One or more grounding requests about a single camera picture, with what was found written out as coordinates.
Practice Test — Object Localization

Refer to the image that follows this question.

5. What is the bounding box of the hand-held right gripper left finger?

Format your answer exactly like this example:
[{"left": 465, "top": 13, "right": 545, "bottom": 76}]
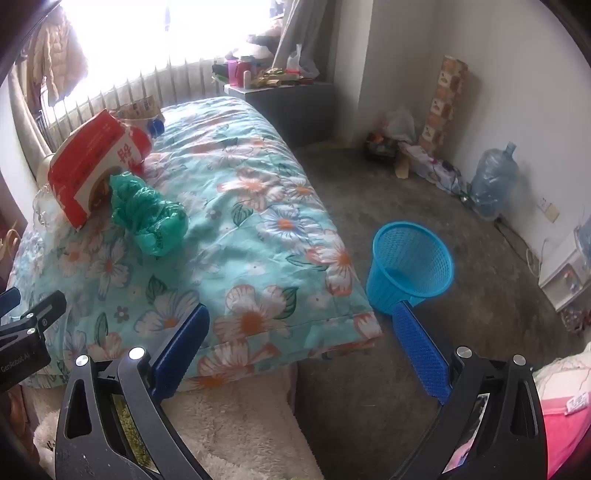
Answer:
[{"left": 54, "top": 302, "right": 213, "bottom": 480}]

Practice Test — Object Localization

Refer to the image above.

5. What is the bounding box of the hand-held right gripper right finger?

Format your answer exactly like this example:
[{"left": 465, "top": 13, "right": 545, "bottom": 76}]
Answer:
[{"left": 390, "top": 300, "right": 548, "bottom": 480}]

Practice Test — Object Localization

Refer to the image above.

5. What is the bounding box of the blue plastic basket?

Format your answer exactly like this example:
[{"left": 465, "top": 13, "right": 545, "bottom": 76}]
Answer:
[{"left": 366, "top": 222, "right": 455, "bottom": 316}]

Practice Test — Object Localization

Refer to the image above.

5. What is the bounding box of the red and white snack bag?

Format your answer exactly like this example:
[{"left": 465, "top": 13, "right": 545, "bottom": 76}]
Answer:
[{"left": 47, "top": 109, "right": 153, "bottom": 230}]

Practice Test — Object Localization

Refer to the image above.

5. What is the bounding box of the clear plastic bottle blue label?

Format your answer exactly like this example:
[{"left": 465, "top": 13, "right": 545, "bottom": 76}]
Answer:
[{"left": 139, "top": 115, "right": 167, "bottom": 139}]

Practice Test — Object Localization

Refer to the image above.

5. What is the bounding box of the red and yellow gift bag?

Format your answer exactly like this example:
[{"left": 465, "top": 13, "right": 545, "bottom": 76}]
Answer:
[{"left": 0, "top": 210, "right": 31, "bottom": 278}]

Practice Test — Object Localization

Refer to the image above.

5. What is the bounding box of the clear crumpled plastic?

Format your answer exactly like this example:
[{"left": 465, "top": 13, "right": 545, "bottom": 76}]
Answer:
[{"left": 32, "top": 185, "right": 62, "bottom": 229}]

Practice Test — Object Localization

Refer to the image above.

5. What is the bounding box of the white fluffy blanket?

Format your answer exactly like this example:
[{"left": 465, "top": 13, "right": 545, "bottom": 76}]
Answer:
[{"left": 32, "top": 364, "right": 324, "bottom": 480}]

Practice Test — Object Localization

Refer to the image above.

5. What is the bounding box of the green plastic bag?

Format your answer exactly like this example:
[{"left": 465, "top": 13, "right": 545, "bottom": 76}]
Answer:
[{"left": 109, "top": 172, "right": 190, "bottom": 256}]

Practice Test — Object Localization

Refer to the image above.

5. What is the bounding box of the teal floral blanket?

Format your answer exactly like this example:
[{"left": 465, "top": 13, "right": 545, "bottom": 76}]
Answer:
[{"left": 7, "top": 97, "right": 384, "bottom": 393}]

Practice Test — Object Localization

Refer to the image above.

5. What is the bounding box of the pink cloth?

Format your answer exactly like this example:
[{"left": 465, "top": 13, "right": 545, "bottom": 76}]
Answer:
[{"left": 533, "top": 344, "right": 591, "bottom": 480}]

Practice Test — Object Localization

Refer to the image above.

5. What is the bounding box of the white small appliance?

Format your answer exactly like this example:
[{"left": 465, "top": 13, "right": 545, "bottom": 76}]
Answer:
[{"left": 538, "top": 226, "right": 591, "bottom": 315}]

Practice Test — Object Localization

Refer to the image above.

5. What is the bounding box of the beige padded ledge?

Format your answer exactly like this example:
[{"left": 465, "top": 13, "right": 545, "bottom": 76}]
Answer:
[{"left": 9, "top": 69, "right": 52, "bottom": 160}]

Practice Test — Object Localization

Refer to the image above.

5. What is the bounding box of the large clear water jug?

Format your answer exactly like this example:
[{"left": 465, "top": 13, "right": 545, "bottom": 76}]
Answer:
[{"left": 470, "top": 142, "right": 520, "bottom": 221}]

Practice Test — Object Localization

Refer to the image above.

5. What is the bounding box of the printed flat carton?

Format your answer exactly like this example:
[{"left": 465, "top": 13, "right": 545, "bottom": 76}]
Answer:
[{"left": 399, "top": 141, "right": 462, "bottom": 185}]

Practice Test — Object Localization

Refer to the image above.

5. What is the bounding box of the black tray of small items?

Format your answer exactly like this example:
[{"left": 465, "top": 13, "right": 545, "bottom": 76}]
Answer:
[{"left": 365, "top": 131, "right": 400, "bottom": 162}]

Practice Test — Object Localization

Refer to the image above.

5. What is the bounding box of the white plastic bag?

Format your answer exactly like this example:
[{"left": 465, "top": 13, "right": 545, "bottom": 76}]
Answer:
[
  {"left": 287, "top": 45, "right": 320, "bottom": 79},
  {"left": 381, "top": 106, "right": 416, "bottom": 144}
]

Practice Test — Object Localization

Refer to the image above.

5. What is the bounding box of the beige quilted jacket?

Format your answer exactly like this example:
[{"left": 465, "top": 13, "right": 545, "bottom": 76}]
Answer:
[{"left": 28, "top": 7, "right": 88, "bottom": 102}]

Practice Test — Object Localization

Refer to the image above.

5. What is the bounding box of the tall patterned box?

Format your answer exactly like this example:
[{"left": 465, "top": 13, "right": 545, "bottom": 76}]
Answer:
[{"left": 418, "top": 55, "right": 469, "bottom": 155}]

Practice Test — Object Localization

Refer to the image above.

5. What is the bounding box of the dark grey cabinet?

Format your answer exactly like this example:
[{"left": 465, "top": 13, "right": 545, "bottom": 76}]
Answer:
[{"left": 224, "top": 82, "right": 338, "bottom": 151}]

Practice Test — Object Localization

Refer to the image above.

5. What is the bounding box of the window railing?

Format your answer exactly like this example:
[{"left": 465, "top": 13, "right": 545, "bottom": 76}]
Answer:
[{"left": 37, "top": 60, "right": 232, "bottom": 144}]

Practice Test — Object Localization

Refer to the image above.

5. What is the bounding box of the clutter of small bottles and packets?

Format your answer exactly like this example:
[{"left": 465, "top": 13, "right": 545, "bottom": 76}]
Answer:
[{"left": 212, "top": 44, "right": 321, "bottom": 89}]

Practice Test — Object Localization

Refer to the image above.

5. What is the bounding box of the grey curtain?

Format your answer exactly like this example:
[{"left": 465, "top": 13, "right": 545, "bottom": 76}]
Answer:
[{"left": 272, "top": 0, "right": 345, "bottom": 70}]

